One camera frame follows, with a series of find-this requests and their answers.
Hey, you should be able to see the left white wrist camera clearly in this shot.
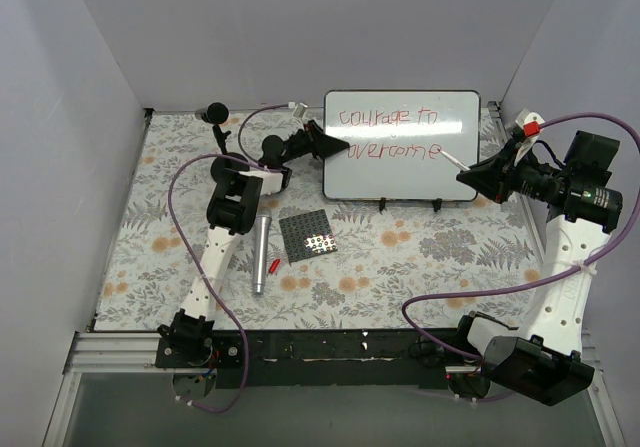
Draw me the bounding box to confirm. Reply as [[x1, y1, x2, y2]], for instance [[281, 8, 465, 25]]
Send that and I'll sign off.
[[288, 102, 309, 128]]

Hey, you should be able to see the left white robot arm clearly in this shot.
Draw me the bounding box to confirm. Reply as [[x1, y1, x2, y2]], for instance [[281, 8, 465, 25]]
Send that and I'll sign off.
[[158, 109, 350, 367]]

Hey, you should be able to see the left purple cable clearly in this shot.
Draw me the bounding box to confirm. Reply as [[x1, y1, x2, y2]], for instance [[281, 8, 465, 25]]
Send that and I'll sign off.
[[167, 102, 301, 415]]

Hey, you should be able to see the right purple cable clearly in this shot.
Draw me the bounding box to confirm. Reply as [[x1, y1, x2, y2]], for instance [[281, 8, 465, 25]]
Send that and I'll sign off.
[[401, 111, 640, 403]]

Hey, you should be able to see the red white marker pen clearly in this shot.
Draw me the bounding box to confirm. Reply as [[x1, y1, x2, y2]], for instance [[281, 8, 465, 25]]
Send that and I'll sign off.
[[439, 150, 470, 172]]

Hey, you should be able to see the white whiteboard black frame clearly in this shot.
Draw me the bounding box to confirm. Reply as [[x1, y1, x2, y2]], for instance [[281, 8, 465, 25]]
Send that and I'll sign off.
[[323, 90, 481, 202]]

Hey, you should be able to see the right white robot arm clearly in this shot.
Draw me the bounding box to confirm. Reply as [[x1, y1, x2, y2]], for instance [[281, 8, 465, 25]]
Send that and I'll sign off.
[[452, 128, 623, 406]]

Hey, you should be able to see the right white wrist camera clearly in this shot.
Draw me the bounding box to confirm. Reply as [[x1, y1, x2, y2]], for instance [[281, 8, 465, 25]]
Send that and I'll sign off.
[[511, 109, 544, 166]]

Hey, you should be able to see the silver microphone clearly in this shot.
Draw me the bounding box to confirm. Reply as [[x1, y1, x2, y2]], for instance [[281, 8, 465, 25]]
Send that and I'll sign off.
[[252, 209, 272, 296]]

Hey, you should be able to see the purple cable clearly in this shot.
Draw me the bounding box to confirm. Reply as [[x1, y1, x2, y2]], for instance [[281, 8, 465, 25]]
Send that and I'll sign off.
[[167, 102, 301, 415], [401, 111, 640, 403]]

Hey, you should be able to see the black base bar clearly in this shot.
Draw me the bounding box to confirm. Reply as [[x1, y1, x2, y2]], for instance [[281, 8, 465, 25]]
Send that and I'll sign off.
[[154, 329, 474, 389]]

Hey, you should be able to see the red marker cap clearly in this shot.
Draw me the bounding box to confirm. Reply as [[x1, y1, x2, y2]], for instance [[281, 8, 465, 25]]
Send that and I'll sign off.
[[268, 259, 281, 274]]

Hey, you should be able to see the black perforated plate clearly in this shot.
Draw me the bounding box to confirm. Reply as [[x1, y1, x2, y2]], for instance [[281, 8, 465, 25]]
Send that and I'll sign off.
[[279, 209, 338, 264]]

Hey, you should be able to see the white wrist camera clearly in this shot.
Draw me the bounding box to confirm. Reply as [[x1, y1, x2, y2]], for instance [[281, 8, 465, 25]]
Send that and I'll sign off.
[[511, 109, 544, 166], [288, 102, 309, 128]]

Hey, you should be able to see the floral table mat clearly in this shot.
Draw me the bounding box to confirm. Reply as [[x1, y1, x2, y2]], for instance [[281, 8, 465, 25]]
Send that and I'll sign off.
[[93, 114, 540, 331]]

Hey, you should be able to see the black microphone stand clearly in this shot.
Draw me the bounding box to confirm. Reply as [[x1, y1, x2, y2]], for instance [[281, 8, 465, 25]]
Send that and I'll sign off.
[[210, 124, 249, 181]]

